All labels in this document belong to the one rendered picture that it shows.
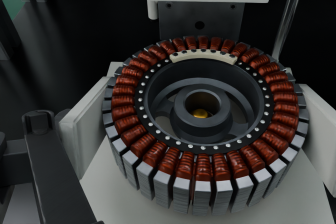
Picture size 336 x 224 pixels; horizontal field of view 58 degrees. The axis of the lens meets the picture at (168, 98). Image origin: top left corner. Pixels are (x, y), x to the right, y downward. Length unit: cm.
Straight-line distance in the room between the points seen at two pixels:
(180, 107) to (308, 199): 9
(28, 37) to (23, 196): 17
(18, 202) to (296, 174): 17
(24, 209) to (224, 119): 13
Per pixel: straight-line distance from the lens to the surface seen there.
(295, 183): 20
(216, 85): 20
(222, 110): 17
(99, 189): 19
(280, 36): 24
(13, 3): 45
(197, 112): 19
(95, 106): 16
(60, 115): 16
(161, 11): 28
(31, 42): 33
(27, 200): 22
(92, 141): 16
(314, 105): 17
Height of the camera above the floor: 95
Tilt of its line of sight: 48 degrees down
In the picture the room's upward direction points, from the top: 2 degrees counter-clockwise
